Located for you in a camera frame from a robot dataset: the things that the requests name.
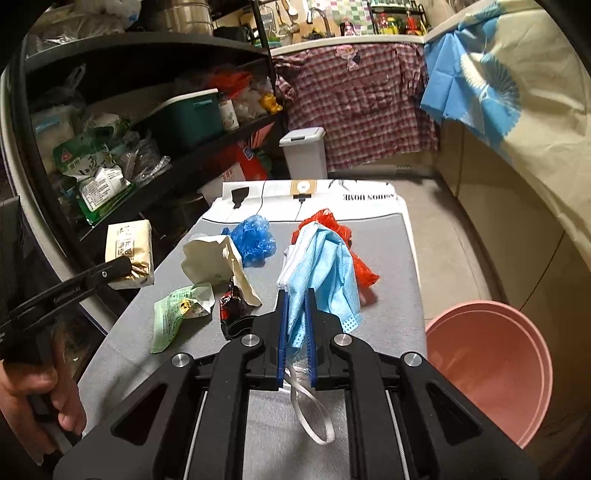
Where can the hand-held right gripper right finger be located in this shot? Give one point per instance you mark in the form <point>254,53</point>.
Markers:
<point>312,341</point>

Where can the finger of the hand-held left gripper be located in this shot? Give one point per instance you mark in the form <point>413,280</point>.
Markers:
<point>87,279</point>

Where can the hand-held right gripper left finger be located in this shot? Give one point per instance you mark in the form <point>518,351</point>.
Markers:
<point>281,341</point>

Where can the black snack wrapper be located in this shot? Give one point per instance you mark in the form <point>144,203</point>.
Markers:
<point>231,307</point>

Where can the blue face mask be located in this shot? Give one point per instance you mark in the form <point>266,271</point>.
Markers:
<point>323,272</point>

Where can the red plastic bag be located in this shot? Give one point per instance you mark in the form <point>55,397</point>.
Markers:
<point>362,272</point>

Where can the green snack wrapper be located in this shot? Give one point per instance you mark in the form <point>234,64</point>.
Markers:
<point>173,318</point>

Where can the cream paper bag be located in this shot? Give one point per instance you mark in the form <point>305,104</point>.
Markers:
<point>207,258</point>

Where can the pink plastic basin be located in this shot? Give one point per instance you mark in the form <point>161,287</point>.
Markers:
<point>485,364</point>

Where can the white lidded trash bin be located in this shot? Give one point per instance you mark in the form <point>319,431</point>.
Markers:
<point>304,154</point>

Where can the person's left hand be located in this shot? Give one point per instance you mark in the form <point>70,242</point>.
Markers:
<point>18,406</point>

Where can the green white rice bag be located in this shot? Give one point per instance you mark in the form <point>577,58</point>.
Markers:
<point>87,175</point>

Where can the blue plastic shoe cover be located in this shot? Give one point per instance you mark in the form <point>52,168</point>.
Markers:
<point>251,240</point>

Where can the grey ironing board table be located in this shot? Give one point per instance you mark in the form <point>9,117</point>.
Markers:
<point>383,258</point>

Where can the red food package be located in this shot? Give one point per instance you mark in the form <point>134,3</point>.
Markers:
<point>251,161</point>

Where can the green storage box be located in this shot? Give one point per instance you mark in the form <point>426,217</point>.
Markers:
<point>189,117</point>

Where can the black metal shelf rack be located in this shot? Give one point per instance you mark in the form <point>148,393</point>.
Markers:
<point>138,55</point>

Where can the yellow toy figure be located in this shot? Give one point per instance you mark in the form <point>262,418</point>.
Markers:
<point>271,102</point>

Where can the red plaid shirt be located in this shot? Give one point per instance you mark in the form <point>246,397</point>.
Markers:
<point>364,106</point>

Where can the orange plastic bag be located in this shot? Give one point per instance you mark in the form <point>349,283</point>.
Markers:
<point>231,83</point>

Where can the white plastic bag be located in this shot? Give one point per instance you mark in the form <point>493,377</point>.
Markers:
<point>83,18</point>

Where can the steel pot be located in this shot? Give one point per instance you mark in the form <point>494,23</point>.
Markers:
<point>184,14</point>

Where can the metal grater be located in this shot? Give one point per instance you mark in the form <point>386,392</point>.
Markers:
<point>268,18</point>

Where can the chrome kitchen faucet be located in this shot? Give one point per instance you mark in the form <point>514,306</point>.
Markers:
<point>321,18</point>

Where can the row of condiment bottles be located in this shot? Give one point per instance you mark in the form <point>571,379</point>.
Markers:
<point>397,23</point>

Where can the beige blue floral sheet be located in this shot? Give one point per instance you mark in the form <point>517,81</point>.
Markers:
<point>531,92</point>

